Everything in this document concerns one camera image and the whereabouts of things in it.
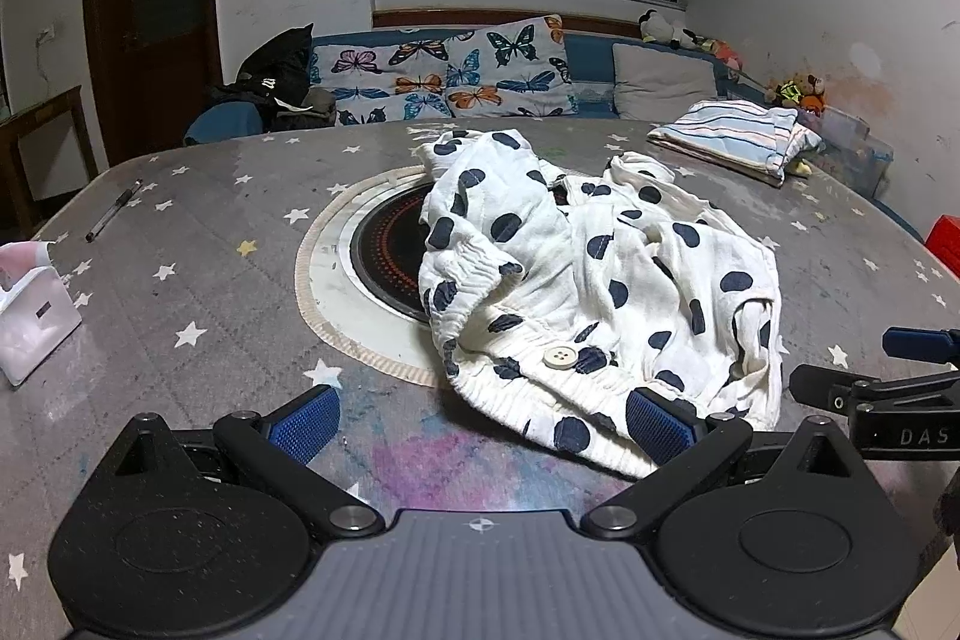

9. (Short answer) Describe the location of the brown wooden door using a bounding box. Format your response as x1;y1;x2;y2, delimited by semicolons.
82;0;223;169

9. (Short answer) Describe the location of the black bag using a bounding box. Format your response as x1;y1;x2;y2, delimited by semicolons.
208;23;338;133

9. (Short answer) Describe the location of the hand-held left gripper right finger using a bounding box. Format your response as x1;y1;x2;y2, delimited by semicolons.
581;387;857;540

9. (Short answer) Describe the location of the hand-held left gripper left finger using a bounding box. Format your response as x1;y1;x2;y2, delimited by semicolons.
111;385;385;540

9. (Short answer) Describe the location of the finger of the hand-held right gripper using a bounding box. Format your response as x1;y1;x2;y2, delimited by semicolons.
789;364;960;417
883;326;960;362

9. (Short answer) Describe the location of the pink orange plush toy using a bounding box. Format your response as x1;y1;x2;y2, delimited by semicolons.
705;38;745;73

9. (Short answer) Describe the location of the opened pink tissue pack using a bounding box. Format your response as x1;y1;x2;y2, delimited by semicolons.
0;240;83;387

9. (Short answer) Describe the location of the black and white plush toy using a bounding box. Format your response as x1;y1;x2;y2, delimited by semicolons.
638;10;707;50

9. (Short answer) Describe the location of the white polka dot garment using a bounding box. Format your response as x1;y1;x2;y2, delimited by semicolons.
415;128;785;480

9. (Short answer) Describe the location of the folded striped cloth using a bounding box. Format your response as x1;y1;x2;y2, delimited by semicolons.
646;100;826;187

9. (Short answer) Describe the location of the clear plastic storage box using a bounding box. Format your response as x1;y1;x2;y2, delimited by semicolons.
799;107;896;199

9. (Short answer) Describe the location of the red plastic object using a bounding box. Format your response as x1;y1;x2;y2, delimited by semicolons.
924;212;960;278

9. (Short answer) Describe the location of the grey cushion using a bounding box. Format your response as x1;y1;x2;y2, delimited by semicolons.
611;42;719;122

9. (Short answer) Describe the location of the grey starred table cover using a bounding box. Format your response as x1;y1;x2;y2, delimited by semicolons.
0;119;960;618

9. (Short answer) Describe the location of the round black cooktop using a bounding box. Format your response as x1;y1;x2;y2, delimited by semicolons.
349;190;437;324

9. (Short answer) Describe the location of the brown bear plush toy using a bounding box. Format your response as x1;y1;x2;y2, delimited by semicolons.
765;73;827;113

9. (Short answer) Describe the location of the black pen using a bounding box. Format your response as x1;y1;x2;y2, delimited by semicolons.
84;179;143;244

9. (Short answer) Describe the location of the blue sofa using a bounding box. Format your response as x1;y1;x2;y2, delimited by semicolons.
184;29;925;240

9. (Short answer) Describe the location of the wooden side table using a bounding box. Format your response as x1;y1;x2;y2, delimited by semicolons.
0;84;99;238

